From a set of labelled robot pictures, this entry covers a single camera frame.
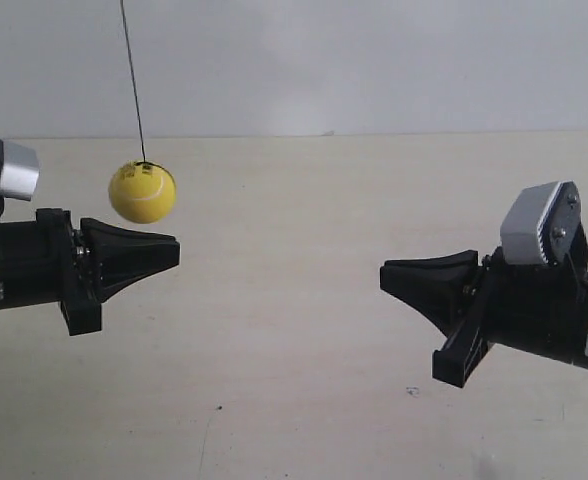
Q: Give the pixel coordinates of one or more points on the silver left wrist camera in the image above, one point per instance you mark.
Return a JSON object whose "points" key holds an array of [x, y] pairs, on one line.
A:
{"points": [[19, 171]]}

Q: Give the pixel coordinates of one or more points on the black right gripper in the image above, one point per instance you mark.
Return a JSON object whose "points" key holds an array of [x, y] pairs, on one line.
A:
{"points": [[453, 292]]}

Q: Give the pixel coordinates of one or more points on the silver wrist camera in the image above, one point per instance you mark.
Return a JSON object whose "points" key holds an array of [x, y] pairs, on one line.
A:
{"points": [[541, 224], [19, 171]]}

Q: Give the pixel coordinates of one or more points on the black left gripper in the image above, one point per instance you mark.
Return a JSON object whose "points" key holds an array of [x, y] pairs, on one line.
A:
{"points": [[117, 258]]}

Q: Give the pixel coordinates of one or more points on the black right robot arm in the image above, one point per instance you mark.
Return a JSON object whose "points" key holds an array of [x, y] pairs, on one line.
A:
{"points": [[543, 310]]}

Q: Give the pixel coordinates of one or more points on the yellow tennis ball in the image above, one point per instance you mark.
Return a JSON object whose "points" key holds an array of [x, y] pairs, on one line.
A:
{"points": [[142, 192]]}

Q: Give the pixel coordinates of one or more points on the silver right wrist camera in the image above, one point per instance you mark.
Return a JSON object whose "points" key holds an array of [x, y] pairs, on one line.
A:
{"points": [[541, 224]]}

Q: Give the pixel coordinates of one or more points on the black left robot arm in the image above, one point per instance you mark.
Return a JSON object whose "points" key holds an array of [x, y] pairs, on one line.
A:
{"points": [[48, 260]]}

